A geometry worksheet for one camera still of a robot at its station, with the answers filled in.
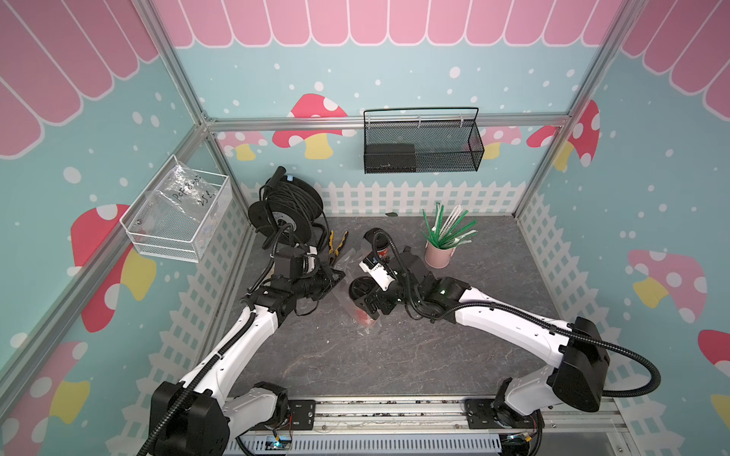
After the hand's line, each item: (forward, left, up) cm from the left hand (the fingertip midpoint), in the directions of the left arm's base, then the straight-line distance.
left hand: (346, 278), depth 79 cm
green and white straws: (+24, -35, -7) cm, 43 cm away
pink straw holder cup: (+19, -31, -16) cm, 40 cm away
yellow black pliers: (+23, +8, -20) cm, 31 cm away
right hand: (-4, -6, 0) cm, 7 cm away
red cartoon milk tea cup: (+13, -10, -2) cm, 17 cm away
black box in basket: (+35, -12, +15) cm, 40 cm away
